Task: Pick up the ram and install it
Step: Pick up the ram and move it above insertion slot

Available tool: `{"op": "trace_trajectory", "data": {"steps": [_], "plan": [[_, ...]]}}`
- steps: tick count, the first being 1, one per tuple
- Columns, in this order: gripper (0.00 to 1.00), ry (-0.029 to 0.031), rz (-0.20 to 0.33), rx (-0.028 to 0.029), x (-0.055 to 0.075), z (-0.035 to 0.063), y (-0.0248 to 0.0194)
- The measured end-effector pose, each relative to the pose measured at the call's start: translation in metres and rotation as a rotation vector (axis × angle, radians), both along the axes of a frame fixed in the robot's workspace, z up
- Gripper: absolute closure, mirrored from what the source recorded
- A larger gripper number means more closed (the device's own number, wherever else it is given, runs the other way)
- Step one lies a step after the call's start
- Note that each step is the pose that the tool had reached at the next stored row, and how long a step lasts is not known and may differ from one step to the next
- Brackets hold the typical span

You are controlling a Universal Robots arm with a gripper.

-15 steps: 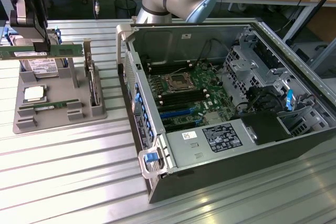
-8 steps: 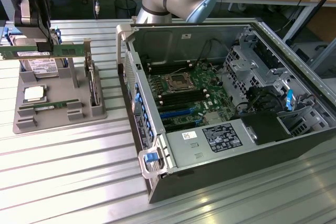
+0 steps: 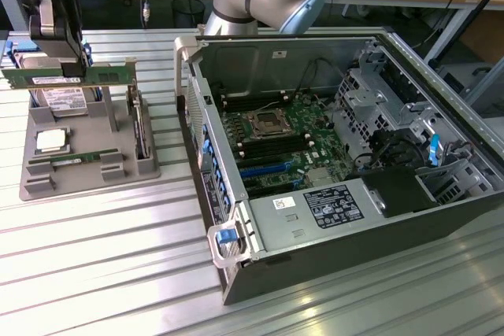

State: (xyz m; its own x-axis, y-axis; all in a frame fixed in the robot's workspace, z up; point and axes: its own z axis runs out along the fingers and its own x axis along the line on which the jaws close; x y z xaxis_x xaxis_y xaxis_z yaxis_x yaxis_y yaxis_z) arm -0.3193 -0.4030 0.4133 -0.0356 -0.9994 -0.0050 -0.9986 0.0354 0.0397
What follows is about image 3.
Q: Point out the green RAM stick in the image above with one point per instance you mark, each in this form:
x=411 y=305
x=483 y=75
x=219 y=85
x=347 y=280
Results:
x=86 y=156
x=106 y=75

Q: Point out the black RAM slot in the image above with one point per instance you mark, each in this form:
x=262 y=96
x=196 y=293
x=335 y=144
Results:
x=275 y=146
x=252 y=97
x=256 y=104
x=277 y=152
x=271 y=140

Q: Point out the black mesh wastebasket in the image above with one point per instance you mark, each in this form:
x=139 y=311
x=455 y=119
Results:
x=189 y=13

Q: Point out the silver CPU chip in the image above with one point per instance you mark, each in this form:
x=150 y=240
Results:
x=53 y=141

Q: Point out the grey parts rack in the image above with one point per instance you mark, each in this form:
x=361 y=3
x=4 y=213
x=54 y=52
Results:
x=82 y=143

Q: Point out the CPU socket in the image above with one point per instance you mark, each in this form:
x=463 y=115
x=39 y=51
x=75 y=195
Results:
x=265 y=124

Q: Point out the black expansion slot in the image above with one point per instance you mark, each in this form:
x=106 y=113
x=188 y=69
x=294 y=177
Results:
x=265 y=163
x=271 y=188

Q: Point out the blue expansion slot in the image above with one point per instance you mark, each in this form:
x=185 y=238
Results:
x=267 y=171

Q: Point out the green motherboard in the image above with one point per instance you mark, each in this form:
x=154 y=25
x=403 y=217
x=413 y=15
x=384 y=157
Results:
x=303 y=131

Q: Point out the blue case latch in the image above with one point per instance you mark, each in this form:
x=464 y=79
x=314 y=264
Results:
x=227 y=235

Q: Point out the grey power supply unit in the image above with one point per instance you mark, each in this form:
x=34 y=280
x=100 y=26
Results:
x=275 y=226

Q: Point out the silver chipset heat sink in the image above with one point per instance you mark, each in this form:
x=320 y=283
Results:
x=318 y=177

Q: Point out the metal disk bay cage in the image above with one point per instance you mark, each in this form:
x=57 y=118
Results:
x=374 y=108

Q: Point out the open black PC case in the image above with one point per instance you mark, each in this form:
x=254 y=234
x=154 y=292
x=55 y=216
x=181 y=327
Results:
x=393 y=233

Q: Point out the black tripod leg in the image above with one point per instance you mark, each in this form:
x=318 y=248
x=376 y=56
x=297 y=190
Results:
x=468 y=13

